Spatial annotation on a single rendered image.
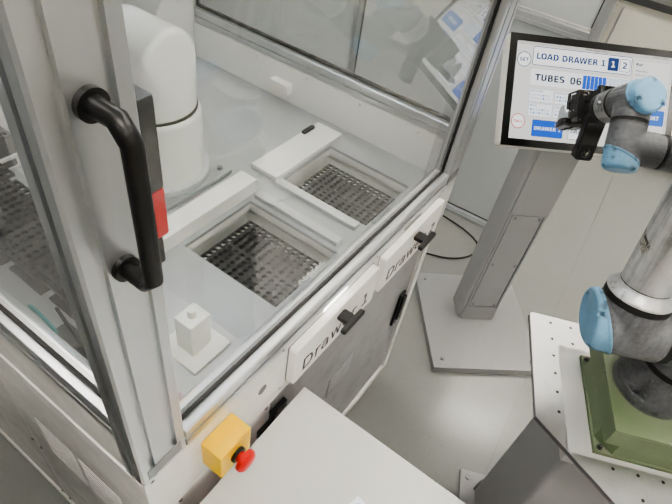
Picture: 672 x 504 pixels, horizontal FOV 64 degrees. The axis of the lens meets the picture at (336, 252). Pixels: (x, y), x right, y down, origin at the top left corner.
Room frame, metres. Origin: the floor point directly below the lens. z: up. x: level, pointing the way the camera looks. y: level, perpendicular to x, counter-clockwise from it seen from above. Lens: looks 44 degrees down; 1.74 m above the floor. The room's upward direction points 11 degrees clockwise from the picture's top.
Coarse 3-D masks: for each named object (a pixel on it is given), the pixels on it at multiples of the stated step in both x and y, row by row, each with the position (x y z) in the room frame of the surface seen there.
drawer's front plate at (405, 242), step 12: (432, 204) 1.06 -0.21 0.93; (420, 216) 1.00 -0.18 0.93; (432, 216) 1.03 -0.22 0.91; (408, 228) 0.95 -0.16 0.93; (420, 228) 0.97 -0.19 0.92; (432, 228) 1.06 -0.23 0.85; (396, 240) 0.90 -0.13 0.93; (408, 240) 0.92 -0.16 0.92; (384, 252) 0.86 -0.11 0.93; (396, 252) 0.87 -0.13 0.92; (408, 252) 0.95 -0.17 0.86; (384, 264) 0.83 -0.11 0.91; (384, 276) 0.84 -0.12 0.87
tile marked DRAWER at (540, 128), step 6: (534, 120) 1.41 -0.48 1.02; (540, 120) 1.41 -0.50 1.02; (546, 120) 1.41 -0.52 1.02; (534, 126) 1.40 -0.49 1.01; (540, 126) 1.40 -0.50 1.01; (546, 126) 1.40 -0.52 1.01; (552, 126) 1.41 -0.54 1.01; (534, 132) 1.39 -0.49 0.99; (540, 132) 1.39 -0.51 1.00; (546, 132) 1.39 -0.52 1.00; (552, 132) 1.40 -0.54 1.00; (558, 132) 1.40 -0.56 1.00; (558, 138) 1.39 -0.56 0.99
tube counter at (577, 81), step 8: (576, 80) 1.50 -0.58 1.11; (584, 80) 1.51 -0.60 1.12; (592, 80) 1.51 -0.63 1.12; (600, 80) 1.52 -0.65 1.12; (608, 80) 1.53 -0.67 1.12; (616, 80) 1.53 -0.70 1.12; (624, 80) 1.54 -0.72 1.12; (568, 88) 1.48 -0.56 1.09; (576, 88) 1.49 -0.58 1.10; (584, 88) 1.49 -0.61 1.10; (592, 88) 1.50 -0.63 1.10
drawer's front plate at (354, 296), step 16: (368, 272) 0.79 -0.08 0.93; (352, 288) 0.73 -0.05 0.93; (368, 288) 0.78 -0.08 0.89; (336, 304) 0.68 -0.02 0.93; (352, 304) 0.72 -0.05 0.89; (320, 320) 0.64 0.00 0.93; (336, 320) 0.67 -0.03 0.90; (304, 336) 0.59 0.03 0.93; (320, 336) 0.62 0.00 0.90; (336, 336) 0.68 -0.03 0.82; (304, 352) 0.58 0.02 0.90; (320, 352) 0.63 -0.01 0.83; (288, 368) 0.56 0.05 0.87; (304, 368) 0.59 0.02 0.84
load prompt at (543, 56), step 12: (540, 48) 1.53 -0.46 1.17; (552, 48) 1.54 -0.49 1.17; (540, 60) 1.51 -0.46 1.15; (552, 60) 1.52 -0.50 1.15; (564, 60) 1.53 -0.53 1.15; (576, 60) 1.54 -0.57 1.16; (588, 60) 1.54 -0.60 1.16; (600, 60) 1.55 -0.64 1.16; (612, 60) 1.56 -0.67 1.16; (624, 60) 1.57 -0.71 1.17; (612, 72) 1.54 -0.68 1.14; (624, 72) 1.55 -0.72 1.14
